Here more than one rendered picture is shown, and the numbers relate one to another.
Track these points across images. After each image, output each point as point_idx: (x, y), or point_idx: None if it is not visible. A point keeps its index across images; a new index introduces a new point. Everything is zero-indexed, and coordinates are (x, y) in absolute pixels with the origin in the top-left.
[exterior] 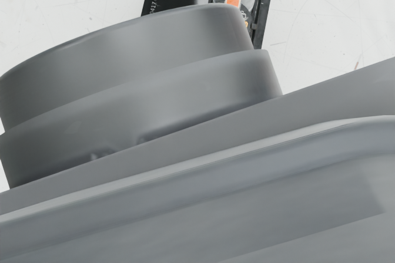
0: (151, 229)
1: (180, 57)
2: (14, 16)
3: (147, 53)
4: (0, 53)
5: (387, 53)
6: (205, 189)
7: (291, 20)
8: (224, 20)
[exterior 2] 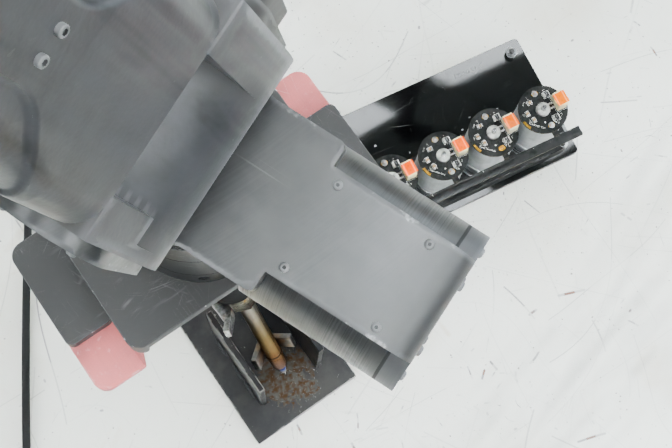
0: None
1: None
2: None
3: None
4: None
5: (606, 313)
6: None
7: (565, 202)
8: None
